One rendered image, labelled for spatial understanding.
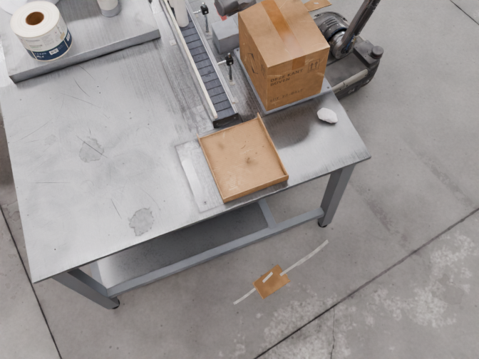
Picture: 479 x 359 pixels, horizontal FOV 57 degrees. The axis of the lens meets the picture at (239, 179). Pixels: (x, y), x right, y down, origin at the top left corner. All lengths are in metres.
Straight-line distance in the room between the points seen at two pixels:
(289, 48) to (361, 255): 1.28
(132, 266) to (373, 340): 1.24
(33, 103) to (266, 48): 1.02
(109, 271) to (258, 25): 1.35
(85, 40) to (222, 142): 0.79
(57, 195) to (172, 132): 0.50
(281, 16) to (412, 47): 1.70
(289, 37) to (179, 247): 1.15
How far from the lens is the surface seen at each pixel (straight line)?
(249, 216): 2.27
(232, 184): 1.67
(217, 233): 2.25
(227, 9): 1.51
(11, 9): 2.42
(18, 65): 2.18
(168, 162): 1.75
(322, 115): 1.80
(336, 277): 2.44
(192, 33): 2.06
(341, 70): 2.77
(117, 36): 2.12
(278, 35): 1.69
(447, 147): 2.93
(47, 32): 2.04
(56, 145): 1.93
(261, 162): 1.71
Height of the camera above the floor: 2.34
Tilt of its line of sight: 64 degrees down
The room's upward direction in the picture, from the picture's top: 5 degrees counter-clockwise
